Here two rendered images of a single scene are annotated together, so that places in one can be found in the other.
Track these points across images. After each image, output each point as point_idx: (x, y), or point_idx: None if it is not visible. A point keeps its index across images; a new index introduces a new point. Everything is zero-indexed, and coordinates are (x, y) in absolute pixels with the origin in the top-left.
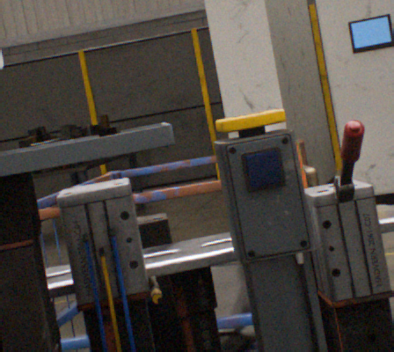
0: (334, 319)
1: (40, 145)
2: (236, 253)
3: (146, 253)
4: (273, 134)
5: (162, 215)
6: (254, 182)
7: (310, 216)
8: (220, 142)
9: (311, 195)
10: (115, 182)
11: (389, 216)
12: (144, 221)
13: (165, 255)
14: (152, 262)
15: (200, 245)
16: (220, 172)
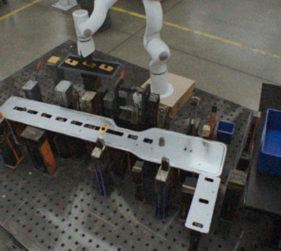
0: (39, 101)
1: (75, 69)
2: (62, 76)
3: (43, 119)
4: None
5: (23, 132)
6: None
7: (35, 88)
8: (58, 62)
9: (37, 82)
10: (61, 83)
11: (11, 100)
12: (31, 128)
13: (46, 112)
14: (53, 105)
15: (36, 114)
16: (58, 68)
